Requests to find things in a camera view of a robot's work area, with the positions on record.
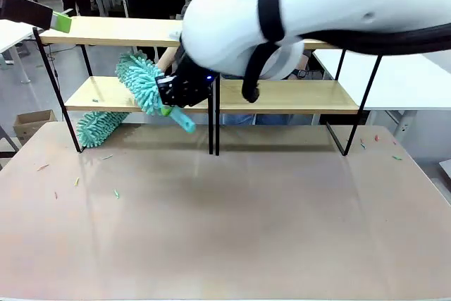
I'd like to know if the cardboard box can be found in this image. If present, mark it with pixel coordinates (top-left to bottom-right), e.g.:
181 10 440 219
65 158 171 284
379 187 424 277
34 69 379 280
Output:
13 109 58 147

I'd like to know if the dark grey chair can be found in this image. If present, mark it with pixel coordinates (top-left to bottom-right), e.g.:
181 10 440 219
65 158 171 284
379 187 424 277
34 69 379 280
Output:
0 125 20 170

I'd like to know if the large white table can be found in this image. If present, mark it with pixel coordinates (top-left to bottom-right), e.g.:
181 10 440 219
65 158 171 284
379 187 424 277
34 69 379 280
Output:
312 49 451 142

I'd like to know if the wooden shelf unit black frame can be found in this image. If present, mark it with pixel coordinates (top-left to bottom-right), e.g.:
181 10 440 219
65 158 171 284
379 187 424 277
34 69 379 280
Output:
214 38 383 157
32 15 215 156

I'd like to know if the person's bare right forearm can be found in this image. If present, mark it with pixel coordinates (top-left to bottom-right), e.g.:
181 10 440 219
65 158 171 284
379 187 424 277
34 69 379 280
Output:
156 46 184 73

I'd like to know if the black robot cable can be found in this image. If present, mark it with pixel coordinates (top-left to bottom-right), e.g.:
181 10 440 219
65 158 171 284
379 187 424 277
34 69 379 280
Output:
240 21 451 104

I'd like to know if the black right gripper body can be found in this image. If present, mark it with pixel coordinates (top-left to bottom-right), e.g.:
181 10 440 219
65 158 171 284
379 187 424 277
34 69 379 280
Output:
156 45 216 109

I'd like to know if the small white table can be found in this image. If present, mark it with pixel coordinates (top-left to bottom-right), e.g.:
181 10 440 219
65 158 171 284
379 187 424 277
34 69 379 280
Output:
0 18 45 85

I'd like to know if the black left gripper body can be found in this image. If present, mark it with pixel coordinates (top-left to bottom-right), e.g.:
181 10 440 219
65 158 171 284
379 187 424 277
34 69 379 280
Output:
0 0 54 30

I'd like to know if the black velcro cable strap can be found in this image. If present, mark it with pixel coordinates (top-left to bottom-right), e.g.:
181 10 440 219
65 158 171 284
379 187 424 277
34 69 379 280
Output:
256 0 287 44

